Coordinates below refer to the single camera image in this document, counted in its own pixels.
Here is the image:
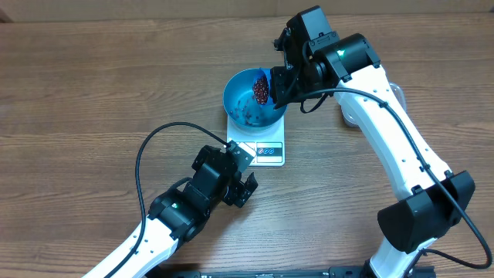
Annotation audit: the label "blue plastic measuring scoop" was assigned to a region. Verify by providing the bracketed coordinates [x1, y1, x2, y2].
[252, 68, 273, 106]

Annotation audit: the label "left black camera cable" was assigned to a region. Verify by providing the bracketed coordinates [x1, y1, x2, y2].
[103, 121, 232, 278]

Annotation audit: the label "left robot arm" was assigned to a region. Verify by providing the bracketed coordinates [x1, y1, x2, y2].
[86, 141, 258, 277]

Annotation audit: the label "white digital kitchen scale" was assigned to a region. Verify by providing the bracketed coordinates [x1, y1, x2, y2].
[227, 117, 286, 167]

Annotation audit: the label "clear plastic food container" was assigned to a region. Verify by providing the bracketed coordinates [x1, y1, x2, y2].
[340, 81, 408, 128]

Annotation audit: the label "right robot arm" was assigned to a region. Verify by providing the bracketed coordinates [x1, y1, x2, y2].
[270, 6, 475, 277]

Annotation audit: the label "black camera cable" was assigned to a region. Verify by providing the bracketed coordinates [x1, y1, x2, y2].
[272, 87, 493, 278]
[103, 121, 232, 278]

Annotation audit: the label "red adzuki beans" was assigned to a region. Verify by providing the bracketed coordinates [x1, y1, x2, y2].
[252, 76, 269, 105]

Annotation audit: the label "right black camera cable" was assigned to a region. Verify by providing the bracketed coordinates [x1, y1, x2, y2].
[272, 87, 493, 278]

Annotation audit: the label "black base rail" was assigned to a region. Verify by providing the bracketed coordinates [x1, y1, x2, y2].
[146, 263, 437, 278]

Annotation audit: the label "teal round bowl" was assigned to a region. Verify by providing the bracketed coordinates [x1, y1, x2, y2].
[223, 68, 287, 130]

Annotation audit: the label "red beans in bowl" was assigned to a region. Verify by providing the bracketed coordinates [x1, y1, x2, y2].
[227, 98, 264, 127]

